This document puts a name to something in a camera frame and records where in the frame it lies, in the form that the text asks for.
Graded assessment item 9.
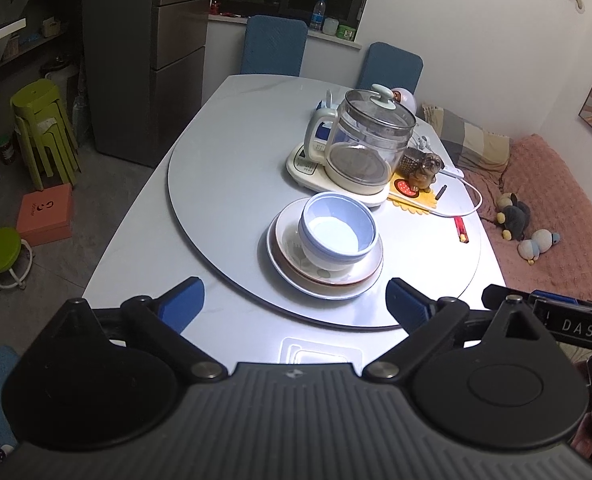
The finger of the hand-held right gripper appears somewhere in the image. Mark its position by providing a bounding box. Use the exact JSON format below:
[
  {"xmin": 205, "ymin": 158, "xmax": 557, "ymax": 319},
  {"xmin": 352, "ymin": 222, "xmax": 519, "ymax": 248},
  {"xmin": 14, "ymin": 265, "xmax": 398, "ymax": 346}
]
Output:
[
  {"xmin": 528, "ymin": 289, "xmax": 579, "ymax": 305},
  {"xmin": 482, "ymin": 284, "xmax": 533, "ymax": 314}
]

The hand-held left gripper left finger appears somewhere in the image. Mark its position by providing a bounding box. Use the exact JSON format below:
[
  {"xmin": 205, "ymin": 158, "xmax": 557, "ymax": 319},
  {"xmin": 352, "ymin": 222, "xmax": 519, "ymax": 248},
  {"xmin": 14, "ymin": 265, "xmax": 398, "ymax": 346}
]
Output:
[{"xmin": 41, "ymin": 276, "xmax": 229, "ymax": 383}]

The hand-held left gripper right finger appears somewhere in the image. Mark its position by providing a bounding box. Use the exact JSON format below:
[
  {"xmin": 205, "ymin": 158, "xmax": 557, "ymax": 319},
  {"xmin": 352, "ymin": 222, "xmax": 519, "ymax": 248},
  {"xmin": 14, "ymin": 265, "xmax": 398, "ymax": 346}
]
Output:
[{"xmin": 363, "ymin": 278, "xmax": 557, "ymax": 381}]

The pink flower white plate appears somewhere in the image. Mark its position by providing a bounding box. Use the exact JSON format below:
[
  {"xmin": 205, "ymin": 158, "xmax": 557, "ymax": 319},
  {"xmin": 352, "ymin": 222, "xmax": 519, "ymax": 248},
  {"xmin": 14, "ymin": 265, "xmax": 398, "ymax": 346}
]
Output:
[{"xmin": 267, "ymin": 197, "xmax": 384, "ymax": 301}]

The leaf print cream plate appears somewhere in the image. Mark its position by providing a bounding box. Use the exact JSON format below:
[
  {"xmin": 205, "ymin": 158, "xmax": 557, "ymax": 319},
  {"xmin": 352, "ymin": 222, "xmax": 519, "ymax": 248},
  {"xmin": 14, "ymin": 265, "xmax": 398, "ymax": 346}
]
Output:
[{"xmin": 275, "ymin": 205, "xmax": 383, "ymax": 283}]

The blue penguin plush toy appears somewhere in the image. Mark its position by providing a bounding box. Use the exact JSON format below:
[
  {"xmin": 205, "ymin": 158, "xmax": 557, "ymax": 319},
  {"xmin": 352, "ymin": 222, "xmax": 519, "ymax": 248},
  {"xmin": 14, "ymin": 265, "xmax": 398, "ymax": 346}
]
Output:
[{"xmin": 517, "ymin": 229, "xmax": 562, "ymax": 265}]

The black mouse plush toy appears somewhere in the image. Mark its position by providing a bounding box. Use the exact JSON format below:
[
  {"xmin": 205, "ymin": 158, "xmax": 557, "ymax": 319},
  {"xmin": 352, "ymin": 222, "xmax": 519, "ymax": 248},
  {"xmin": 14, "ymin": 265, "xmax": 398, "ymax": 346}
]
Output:
[{"xmin": 495, "ymin": 192, "xmax": 532, "ymax": 241}]

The pink blanket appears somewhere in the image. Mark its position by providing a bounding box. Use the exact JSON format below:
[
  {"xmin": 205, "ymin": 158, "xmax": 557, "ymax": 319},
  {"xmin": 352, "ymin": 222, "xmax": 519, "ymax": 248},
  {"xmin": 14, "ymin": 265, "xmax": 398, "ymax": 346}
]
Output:
[{"xmin": 456, "ymin": 132, "xmax": 592, "ymax": 306}]

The yellow scalloped coaster mat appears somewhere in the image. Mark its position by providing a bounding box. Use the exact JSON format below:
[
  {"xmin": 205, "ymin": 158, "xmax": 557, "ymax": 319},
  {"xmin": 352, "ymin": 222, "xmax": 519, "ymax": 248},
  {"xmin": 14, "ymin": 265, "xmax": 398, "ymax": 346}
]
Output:
[{"xmin": 387, "ymin": 172, "xmax": 444, "ymax": 216}]

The grey round turntable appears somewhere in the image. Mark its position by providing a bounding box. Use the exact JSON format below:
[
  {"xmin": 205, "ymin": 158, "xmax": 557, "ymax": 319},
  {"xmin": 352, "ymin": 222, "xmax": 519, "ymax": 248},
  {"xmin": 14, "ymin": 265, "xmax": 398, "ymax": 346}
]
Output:
[{"xmin": 167, "ymin": 90, "xmax": 482, "ymax": 331}]

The brown dog figurine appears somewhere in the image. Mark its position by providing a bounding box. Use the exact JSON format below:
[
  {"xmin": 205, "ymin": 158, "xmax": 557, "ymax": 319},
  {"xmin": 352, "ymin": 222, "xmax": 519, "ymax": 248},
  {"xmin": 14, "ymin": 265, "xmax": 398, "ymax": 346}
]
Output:
[{"xmin": 400, "ymin": 149, "xmax": 446, "ymax": 193}]

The orange box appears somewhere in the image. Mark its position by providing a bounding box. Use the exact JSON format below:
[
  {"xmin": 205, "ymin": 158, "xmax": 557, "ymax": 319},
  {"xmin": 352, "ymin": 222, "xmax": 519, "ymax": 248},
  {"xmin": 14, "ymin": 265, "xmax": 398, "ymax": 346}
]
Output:
[{"xmin": 16, "ymin": 183, "xmax": 74, "ymax": 247}]

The plaid pillow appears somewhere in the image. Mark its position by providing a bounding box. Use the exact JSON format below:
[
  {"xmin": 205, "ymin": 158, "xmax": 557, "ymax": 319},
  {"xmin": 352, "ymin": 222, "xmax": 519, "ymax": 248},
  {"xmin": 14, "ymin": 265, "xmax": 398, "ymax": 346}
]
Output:
[{"xmin": 421, "ymin": 102, "xmax": 512, "ymax": 171}]

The glass electric kettle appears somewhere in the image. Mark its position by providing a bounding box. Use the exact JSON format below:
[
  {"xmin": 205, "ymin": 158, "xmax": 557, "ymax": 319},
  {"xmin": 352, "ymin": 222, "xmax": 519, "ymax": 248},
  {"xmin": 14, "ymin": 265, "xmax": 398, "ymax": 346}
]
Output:
[{"xmin": 303, "ymin": 84, "xmax": 418, "ymax": 193}]

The cream kettle base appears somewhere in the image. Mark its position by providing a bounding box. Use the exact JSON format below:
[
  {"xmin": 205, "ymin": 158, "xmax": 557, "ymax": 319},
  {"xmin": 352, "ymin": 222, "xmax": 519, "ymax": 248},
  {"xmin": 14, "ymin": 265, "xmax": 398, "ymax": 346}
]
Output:
[{"xmin": 286, "ymin": 142, "xmax": 392, "ymax": 208}]

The green round stool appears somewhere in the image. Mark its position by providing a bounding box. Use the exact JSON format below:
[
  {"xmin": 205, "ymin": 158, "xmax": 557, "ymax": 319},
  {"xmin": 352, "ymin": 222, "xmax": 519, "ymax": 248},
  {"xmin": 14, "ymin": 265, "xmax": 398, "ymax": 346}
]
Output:
[{"xmin": 0, "ymin": 226, "xmax": 34, "ymax": 292}]

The white round humidifier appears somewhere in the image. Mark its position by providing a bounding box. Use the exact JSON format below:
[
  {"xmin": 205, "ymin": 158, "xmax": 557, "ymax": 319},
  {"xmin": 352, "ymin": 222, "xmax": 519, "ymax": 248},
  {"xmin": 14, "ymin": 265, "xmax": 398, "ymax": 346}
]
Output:
[{"xmin": 391, "ymin": 86, "xmax": 418, "ymax": 113}]

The stack of green stools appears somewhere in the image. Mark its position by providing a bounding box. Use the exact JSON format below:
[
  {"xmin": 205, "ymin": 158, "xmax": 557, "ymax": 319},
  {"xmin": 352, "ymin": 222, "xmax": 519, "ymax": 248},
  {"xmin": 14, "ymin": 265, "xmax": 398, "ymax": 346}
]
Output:
[{"xmin": 10, "ymin": 79, "xmax": 82, "ymax": 191}]

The dark jar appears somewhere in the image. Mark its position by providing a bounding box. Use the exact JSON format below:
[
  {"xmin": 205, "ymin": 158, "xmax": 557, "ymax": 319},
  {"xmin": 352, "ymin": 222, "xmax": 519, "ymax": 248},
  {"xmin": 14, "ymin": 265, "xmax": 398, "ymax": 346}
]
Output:
[{"xmin": 0, "ymin": 132, "xmax": 18, "ymax": 165}]

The blue padded chair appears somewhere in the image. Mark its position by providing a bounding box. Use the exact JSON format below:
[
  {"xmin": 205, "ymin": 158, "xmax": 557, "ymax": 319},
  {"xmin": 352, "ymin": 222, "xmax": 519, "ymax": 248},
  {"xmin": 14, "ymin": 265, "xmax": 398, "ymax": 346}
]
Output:
[
  {"xmin": 356, "ymin": 42, "xmax": 424, "ymax": 96},
  {"xmin": 240, "ymin": 15, "xmax": 308, "ymax": 77}
]

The grey refrigerator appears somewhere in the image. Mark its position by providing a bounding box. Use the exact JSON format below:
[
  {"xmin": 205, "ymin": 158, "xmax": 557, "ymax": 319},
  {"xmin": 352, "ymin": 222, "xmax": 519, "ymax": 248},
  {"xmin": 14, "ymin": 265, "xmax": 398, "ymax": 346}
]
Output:
[{"xmin": 81, "ymin": 0, "xmax": 217, "ymax": 168}]

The black white zigzag shelf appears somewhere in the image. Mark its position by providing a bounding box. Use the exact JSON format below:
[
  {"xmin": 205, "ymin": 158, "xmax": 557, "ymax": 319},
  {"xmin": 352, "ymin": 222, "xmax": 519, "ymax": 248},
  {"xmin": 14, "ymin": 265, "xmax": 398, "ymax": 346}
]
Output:
[{"xmin": 0, "ymin": 0, "xmax": 84, "ymax": 201}]

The white power cable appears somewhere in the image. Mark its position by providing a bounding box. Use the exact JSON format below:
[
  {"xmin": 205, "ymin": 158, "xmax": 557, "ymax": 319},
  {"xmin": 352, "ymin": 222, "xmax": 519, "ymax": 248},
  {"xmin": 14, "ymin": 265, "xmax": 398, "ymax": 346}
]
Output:
[{"xmin": 416, "ymin": 127, "xmax": 483, "ymax": 219}]

